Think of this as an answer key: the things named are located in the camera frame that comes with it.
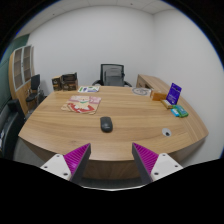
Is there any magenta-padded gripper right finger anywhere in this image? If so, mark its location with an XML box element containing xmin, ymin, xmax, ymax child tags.
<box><xmin>131</xmin><ymin>142</ymin><xmax>184</xmax><ymax>185</ymax></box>

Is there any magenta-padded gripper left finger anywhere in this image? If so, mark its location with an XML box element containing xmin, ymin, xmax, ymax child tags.
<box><xmin>40</xmin><ymin>143</ymin><xmax>92</xmax><ymax>185</ymax></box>

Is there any black computer mouse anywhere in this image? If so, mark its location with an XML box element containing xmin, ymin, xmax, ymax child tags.
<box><xmin>100</xmin><ymin>116</ymin><xmax>114</xmax><ymax>133</ymax></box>

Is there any cartoon dog print mouse pad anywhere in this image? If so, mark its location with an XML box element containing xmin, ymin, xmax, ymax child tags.
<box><xmin>60</xmin><ymin>95</ymin><xmax>102</xmax><ymax>115</ymax></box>

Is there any blue small pack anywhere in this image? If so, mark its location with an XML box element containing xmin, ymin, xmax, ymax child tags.
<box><xmin>170</xmin><ymin>107</ymin><xmax>181</xmax><ymax>118</ymax></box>

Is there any green small pack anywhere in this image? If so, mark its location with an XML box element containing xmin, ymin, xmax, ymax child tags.
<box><xmin>174</xmin><ymin>104</ymin><xmax>190</xmax><ymax>118</ymax></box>

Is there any small yellow box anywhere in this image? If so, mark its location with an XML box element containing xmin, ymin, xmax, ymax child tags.
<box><xmin>161</xmin><ymin>99</ymin><xmax>174</xmax><ymax>110</ymax></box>

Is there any black leather chair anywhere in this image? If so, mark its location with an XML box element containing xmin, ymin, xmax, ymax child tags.
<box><xmin>0</xmin><ymin>98</ymin><xmax>26</xmax><ymax>161</ymax></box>

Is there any orange-brown box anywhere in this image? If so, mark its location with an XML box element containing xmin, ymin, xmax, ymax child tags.
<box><xmin>149</xmin><ymin>90</ymin><xmax>168</xmax><ymax>102</ymax></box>

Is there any large brown cardboard box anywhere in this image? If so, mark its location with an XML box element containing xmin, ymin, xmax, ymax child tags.
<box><xmin>61</xmin><ymin>79</ymin><xmax>79</xmax><ymax>92</ymax></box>

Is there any white printed leaflet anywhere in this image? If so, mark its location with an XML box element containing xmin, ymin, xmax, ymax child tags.
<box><xmin>77</xmin><ymin>85</ymin><xmax>101</xmax><ymax>94</ymax></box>

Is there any dark visitor chair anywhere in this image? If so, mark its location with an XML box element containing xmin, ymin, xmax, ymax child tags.
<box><xmin>25</xmin><ymin>73</ymin><xmax>46</xmax><ymax>106</ymax></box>

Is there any small brown cardboard box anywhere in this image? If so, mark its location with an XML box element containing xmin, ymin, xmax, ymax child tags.
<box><xmin>51</xmin><ymin>76</ymin><xmax>63</xmax><ymax>92</ymax></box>

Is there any wooden side desk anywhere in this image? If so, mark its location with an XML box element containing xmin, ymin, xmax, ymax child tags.
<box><xmin>135</xmin><ymin>73</ymin><xmax>174</xmax><ymax>98</ymax></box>

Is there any black cardboard box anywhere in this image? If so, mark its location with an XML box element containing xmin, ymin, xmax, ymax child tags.
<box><xmin>61</xmin><ymin>72</ymin><xmax>78</xmax><ymax>82</ymax></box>

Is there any wooden shelf unit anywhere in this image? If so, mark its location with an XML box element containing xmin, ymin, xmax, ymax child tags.
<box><xmin>8</xmin><ymin>44</ymin><xmax>36</xmax><ymax>114</ymax></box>

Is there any grey mesh office chair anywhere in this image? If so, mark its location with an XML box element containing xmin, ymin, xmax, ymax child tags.
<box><xmin>92</xmin><ymin>63</ymin><xmax>133</xmax><ymax>88</ymax></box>

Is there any round table cable grommet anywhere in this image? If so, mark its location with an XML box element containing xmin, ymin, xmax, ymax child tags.
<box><xmin>161</xmin><ymin>127</ymin><xmax>172</xmax><ymax>137</ymax></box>

